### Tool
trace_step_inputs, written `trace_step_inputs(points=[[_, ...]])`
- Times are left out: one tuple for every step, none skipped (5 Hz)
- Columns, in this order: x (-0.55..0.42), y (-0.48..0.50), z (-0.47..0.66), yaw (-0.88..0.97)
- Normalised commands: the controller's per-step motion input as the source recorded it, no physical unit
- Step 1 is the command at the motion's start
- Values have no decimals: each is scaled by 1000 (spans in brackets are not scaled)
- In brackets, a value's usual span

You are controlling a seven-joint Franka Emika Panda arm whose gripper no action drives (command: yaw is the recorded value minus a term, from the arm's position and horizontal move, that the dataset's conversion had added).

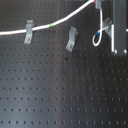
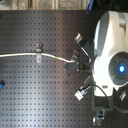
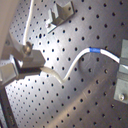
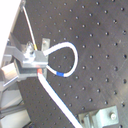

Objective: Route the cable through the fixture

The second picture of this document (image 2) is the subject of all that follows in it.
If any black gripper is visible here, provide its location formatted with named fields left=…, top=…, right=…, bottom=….
left=65, top=33, right=94, bottom=72

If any white cable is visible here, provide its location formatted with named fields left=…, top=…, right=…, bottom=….
left=0, top=52, right=76, bottom=64

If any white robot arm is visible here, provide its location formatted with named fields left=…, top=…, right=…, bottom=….
left=66, top=11, right=128, bottom=100

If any black cable with connector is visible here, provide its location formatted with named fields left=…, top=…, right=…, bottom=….
left=74, top=83, right=116, bottom=101

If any metal cable clip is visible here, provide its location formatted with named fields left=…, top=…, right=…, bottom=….
left=36, top=43, right=42, bottom=63

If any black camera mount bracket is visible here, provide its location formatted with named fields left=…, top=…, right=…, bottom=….
left=91, top=97, right=113, bottom=125

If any blue cable top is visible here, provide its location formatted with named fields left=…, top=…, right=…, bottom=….
left=87, top=0, right=94, bottom=12

